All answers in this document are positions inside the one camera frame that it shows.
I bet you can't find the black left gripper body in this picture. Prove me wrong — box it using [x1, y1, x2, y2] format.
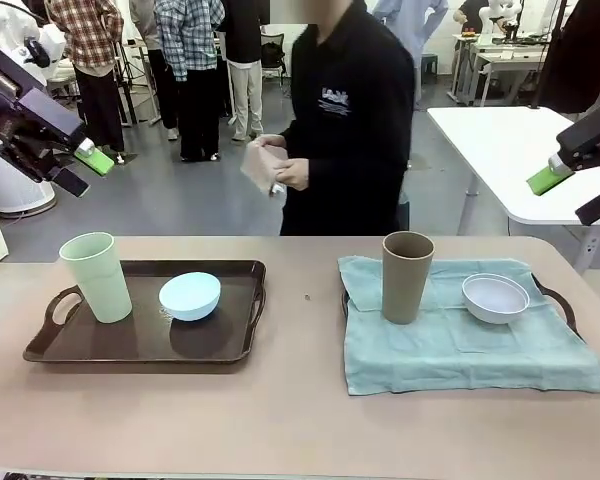
[0, 44, 87, 156]

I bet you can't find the dark green stool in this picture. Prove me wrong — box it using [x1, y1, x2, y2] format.
[419, 52, 439, 84]

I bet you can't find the white background desk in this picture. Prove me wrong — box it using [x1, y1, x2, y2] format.
[448, 33, 554, 107]

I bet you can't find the beige cloth mat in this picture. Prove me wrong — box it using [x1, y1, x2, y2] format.
[239, 135, 289, 197]

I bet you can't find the person in black shirt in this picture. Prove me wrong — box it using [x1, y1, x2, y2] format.
[278, 0, 416, 236]

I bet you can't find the light blue bowl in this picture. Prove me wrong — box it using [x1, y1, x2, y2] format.
[158, 271, 222, 322]

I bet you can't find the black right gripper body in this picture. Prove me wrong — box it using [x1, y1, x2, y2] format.
[555, 96, 600, 171]

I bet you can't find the tall light green cup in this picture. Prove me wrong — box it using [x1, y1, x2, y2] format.
[58, 231, 134, 324]

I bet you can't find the dark brown handled tray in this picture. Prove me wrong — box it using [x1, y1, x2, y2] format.
[22, 258, 268, 365]
[339, 272, 586, 346]

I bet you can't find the black stand pole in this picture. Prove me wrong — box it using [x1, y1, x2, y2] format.
[528, 0, 569, 110]

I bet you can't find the bystander in black top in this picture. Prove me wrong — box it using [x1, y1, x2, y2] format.
[222, 0, 267, 143]

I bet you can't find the bystander in red plaid shirt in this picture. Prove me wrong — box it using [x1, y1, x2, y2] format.
[47, 0, 127, 154]

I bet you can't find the teal cloth mat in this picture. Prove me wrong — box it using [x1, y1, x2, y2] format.
[337, 255, 600, 397]

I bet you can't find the white side table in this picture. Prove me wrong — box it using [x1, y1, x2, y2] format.
[426, 105, 600, 274]

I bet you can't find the white bowl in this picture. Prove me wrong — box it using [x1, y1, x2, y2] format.
[461, 272, 531, 325]

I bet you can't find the person's left hand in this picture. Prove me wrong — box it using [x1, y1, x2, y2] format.
[274, 158, 312, 193]

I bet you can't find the tall brown cup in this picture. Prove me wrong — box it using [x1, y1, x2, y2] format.
[381, 230, 436, 325]

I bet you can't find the person's right hand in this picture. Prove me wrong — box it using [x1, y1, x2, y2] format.
[256, 133, 288, 152]

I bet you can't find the person's right forearm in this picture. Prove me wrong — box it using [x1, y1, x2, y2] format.
[279, 130, 311, 154]

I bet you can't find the person's left forearm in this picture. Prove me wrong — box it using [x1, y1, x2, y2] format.
[302, 144, 396, 194]

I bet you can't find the bystander in grey shirt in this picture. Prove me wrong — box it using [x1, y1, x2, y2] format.
[128, 0, 180, 142]

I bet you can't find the bystander in blue plaid shirt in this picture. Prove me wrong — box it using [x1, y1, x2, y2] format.
[153, 0, 226, 163]

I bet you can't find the dark maroon coat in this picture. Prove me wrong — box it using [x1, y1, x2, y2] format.
[544, 0, 600, 115]

